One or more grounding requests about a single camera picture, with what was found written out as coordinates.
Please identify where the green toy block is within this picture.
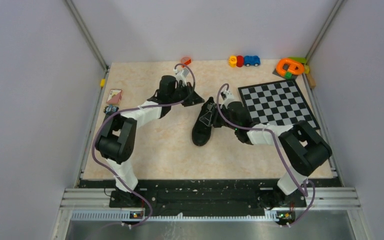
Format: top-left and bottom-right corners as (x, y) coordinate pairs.
(288, 56), (308, 65)

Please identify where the red toy cylinder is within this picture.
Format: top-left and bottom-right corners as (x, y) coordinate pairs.
(236, 55), (244, 68)

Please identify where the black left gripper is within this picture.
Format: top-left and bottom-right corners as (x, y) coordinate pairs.
(168, 81), (204, 107)

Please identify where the yellow toy cylinder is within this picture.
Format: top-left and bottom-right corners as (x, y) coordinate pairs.
(228, 55), (237, 68)

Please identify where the aluminium frame rail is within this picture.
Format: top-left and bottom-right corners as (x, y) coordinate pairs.
(63, 0), (109, 72)

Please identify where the wooden block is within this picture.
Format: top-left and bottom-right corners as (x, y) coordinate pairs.
(306, 73), (317, 89)

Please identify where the blue toy car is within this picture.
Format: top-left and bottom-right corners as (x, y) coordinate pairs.
(243, 55), (261, 67)

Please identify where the orange toy brick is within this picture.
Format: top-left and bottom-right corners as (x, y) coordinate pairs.
(180, 56), (192, 66)

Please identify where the small blue toy robot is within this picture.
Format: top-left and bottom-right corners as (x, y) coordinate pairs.
(103, 105), (119, 115)

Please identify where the orange plastic ring toy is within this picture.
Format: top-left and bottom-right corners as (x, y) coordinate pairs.
(275, 58), (305, 79)

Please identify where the black canvas sneaker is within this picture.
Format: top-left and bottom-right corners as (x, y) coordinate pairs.
(191, 96), (215, 147)

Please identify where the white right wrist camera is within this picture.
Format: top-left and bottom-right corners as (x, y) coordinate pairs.
(221, 90), (237, 107)

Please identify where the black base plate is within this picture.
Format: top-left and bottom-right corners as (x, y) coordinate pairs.
(109, 178), (344, 218)

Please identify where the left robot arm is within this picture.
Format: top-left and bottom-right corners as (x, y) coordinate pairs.
(93, 75), (204, 207)

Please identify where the black white checkerboard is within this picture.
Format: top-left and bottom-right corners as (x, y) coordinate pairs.
(238, 79), (320, 130)

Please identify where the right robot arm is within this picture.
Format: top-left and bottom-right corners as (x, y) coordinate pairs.
(191, 98), (333, 206)

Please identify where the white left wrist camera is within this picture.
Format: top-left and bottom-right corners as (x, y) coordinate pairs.
(173, 68), (190, 86)

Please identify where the pink tangram puzzle box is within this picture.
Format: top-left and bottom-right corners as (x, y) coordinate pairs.
(106, 89), (123, 106)

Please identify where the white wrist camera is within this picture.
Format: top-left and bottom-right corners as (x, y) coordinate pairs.
(173, 68), (190, 86)
(221, 90), (237, 107)

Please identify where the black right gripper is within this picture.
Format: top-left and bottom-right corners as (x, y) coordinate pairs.
(200, 103), (239, 131)

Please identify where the yellow clip on rail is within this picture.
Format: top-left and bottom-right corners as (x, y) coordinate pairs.
(99, 78), (106, 88)

